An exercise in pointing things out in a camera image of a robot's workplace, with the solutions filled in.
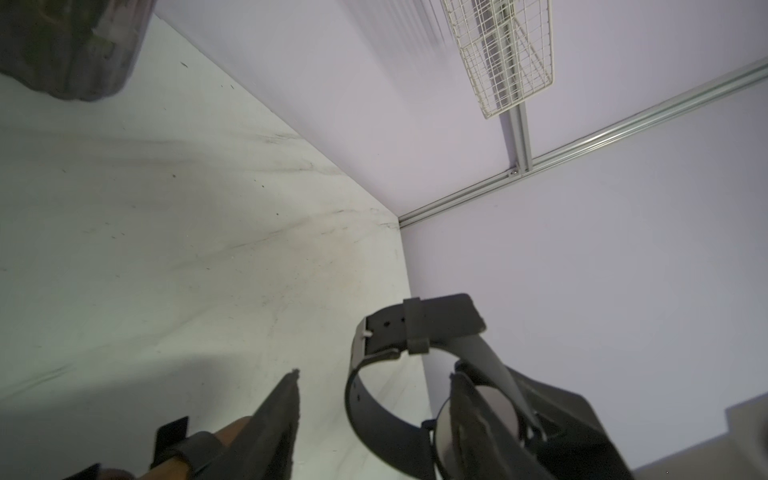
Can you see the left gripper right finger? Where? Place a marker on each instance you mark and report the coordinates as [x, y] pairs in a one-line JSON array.
[[485, 435]]

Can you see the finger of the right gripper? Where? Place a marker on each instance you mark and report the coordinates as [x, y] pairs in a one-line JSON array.
[[573, 444]]

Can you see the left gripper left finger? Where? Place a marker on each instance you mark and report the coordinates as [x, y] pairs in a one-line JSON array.
[[264, 447]]

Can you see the black analog dark-dial watch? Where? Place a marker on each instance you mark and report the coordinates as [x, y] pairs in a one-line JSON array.
[[197, 451]]

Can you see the wooden watch stand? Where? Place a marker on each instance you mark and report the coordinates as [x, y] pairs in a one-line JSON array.
[[171, 469]]

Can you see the purple glass vase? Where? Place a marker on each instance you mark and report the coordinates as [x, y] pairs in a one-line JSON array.
[[73, 50]]

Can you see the aluminium frame rail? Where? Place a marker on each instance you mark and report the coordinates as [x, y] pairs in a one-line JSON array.
[[675, 107]]

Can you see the white wire wall basket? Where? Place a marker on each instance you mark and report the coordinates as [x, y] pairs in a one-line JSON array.
[[506, 48]]

